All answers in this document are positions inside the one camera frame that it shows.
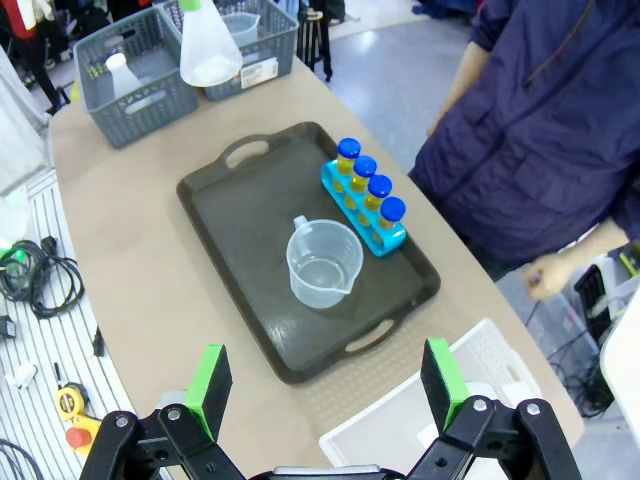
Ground yellow tape measure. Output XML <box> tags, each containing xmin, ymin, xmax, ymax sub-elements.
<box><xmin>54</xmin><ymin>382</ymin><xmax>90</xmax><ymax>425</ymax></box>

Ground amber test tube blue cap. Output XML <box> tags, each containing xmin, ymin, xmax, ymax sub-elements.
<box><xmin>372</xmin><ymin>196</ymin><xmax>407</xmax><ymax>246</ymax></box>
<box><xmin>349</xmin><ymin>155</ymin><xmax>378</xmax><ymax>211</ymax></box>
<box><xmin>360</xmin><ymin>174</ymin><xmax>393</xmax><ymax>229</ymax></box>
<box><xmin>335</xmin><ymin>137</ymin><xmax>362</xmax><ymax>194</ymax></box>

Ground translucent white conical flask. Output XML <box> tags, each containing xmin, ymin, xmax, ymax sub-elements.
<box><xmin>179</xmin><ymin>0</ymin><xmax>244</xmax><ymax>87</ymax></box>
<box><xmin>104</xmin><ymin>52</ymin><xmax>146</xmax><ymax>101</ymax></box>

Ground gray basket holding flasks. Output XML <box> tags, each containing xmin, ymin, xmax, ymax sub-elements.
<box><xmin>73</xmin><ymin>7</ymin><xmax>200</xmax><ymax>150</ymax></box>

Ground blue test tube rack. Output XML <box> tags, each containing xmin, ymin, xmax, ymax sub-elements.
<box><xmin>320</xmin><ymin>159</ymin><xmax>407</xmax><ymax>258</ymax></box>

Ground small white floor object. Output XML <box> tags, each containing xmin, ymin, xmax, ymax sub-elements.
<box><xmin>4</xmin><ymin>362</ymin><xmax>39</xmax><ymax>389</ymax></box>

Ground black storage crate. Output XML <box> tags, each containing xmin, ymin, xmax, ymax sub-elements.
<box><xmin>573</xmin><ymin>249</ymin><xmax>640</xmax><ymax>351</ymax></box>

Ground person's left forearm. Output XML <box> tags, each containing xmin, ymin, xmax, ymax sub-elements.
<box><xmin>569</xmin><ymin>219</ymin><xmax>632</xmax><ymax>274</ymax></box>

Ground person's right forearm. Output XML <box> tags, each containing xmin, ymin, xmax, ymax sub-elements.
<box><xmin>425</xmin><ymin>39</ymin><xmax>494</xmax><ymax>137</ymax></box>

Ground white office table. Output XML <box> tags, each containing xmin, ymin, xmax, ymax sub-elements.
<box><xmin>598</xmin><ymin>287</ymin><xmax>640</xmax><ymax>441</ymax></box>

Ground wooden stool black legs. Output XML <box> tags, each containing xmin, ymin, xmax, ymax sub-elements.
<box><xmin>295</xmin><ymin>7</ymin><xmax>334</xmax><ymax>83</ymax></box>

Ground coiled black floor cable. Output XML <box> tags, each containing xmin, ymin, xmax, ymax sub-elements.
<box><xmin>0</xmin><ymin>235</ymin><xmax>85</xmax><ymax>320</ymax></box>

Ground red emergency stop button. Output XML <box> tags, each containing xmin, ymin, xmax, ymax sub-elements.
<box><xmin>64</xmin><ymin>413</ymin><xmax>104</xmax><ymax>456</ymax></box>

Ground black plastic serving tray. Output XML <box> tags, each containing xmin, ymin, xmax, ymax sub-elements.
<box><xmin>176</xmin><ymin>121</ymin><xmax>442</xmax><ymax>385</ymax></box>

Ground gray basket holding cups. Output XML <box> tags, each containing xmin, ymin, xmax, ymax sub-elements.
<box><xmin>159</xmin><ymin>0</ymin><xmax>300</xmax><ymax>103</ymax></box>

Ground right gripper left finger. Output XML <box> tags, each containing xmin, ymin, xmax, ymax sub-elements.
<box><xmin>79</xmin><ymin>344</ymin><xmax>251</xmax><ymax>480</ymax></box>

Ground clear plastic measuring cup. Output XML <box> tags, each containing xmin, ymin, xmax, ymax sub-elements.
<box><xmin>219</xmin><ymin>12</ymin><xmax>261</xmax><ymax>49</ymax></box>
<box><xmin>285</xmin><ymin>215</ymin><xmax>365</xmax><ymax>310</ymax></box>

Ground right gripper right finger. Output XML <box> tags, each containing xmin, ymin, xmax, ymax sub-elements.
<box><xmin>407</xmin><ymin>338</ymin><xmax>584</xmax><ymax>480</ymax></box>

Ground person in purple jacket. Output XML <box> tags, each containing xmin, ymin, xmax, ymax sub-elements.
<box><xmin>408</xmin><ymin>0</ymin><xmax>640</xmax><ymax>266</ymax></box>

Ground person's left hand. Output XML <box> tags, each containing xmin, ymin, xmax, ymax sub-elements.
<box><xmin>526</xmin><ymin>251</ymin><xmax>589</xmax><ymax>302</ymax></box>

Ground white perforated plastic basket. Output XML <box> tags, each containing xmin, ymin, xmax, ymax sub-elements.
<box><xmin>318</xmin><ymin>318</ymin><xmax>544</xmax><ymax>480</ymax></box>

